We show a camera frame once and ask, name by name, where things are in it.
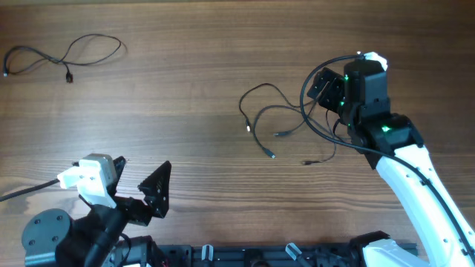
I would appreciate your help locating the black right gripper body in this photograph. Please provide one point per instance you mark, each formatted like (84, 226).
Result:
(332, 99)

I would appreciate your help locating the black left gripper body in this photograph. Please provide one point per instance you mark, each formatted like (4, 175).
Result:
(133, 211)

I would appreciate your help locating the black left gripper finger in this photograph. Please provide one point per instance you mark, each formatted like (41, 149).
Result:
(119, 165)
(156, 190)

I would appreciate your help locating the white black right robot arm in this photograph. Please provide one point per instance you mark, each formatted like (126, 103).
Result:
(395, 149)

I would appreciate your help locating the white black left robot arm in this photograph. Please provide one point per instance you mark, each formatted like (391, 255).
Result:
(54, 238)

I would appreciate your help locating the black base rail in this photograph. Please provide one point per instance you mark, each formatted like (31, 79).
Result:
(320, 255)

